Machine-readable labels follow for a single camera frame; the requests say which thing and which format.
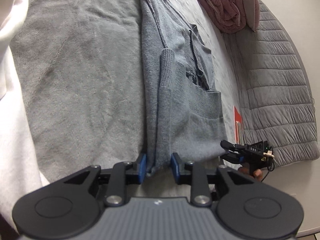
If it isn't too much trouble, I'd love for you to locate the red card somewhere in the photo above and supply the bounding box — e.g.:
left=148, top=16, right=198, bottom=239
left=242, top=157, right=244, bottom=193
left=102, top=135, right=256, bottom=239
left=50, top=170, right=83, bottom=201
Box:
left=233, top=106, right=243, bottom=144

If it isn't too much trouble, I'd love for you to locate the person's right hand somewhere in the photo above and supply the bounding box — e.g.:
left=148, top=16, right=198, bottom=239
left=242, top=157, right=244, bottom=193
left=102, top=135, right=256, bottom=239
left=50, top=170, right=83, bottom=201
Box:
left=238, top=163, right=263, bottom=181

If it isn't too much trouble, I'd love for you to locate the pink folded quilt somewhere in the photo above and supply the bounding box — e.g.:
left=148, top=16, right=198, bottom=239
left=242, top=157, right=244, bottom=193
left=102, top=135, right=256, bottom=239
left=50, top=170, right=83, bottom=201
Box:
left=198, top=0, right=246, bottom=34

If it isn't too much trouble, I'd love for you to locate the grey quilted headboard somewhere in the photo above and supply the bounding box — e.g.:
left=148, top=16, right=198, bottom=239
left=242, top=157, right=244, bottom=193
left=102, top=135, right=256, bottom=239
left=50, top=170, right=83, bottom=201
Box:
left=223, top=3, right=319, bottom=166

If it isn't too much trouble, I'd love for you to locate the grey knit sweater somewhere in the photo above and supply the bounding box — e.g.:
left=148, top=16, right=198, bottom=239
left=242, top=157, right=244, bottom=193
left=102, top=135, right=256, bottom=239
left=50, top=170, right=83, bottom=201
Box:
left=140, top=0, right=226, bottom=175

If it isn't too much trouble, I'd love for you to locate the pink and grey pillow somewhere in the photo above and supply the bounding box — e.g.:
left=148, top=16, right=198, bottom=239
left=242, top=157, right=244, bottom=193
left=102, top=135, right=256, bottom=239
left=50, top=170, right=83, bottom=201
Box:
left=242, top=0, right=260, bottom=32

